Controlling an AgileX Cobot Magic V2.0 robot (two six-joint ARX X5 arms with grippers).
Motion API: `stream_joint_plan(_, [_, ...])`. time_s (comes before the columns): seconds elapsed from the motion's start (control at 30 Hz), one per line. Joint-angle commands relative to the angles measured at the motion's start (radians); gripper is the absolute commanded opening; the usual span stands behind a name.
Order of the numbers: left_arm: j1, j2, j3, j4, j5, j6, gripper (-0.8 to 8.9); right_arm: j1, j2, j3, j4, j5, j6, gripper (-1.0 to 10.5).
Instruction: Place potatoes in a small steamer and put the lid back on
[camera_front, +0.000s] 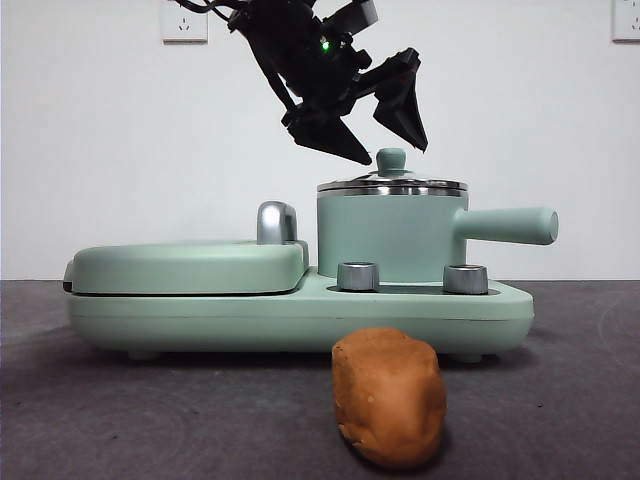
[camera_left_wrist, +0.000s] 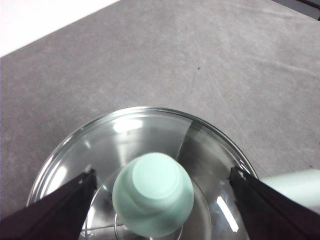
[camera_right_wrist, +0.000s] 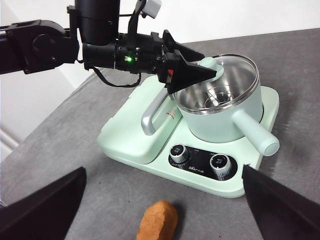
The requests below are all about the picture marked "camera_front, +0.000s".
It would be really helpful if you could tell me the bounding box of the glass lid with green knob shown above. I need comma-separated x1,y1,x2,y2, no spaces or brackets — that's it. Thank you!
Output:
316,147,470,195

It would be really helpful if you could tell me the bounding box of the brown potato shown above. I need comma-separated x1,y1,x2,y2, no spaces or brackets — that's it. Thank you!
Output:
331,327,448,470

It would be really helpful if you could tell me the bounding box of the silver control knob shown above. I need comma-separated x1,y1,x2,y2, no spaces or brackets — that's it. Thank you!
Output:
442,263,490,295
336,260,381,292

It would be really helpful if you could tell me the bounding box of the green breakfast machine base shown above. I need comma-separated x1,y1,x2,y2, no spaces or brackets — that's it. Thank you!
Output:
64,266,535,363

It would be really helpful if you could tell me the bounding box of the green griddle cover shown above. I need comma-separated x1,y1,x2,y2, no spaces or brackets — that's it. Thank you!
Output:
63,238,311,296

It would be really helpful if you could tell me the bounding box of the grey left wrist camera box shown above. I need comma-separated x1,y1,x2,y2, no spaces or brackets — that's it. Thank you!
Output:
344,0,377,35

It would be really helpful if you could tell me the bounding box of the silver griddle cover handle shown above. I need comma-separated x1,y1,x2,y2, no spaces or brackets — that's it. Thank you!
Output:
256,200,301,246

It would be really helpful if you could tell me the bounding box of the green steamer pot with handle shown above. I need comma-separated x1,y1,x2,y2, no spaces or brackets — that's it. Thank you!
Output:
316,183,560,281

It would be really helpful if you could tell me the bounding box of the white wall socket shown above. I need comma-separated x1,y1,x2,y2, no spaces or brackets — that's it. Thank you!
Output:
612,0,640,43
160,0,209,44

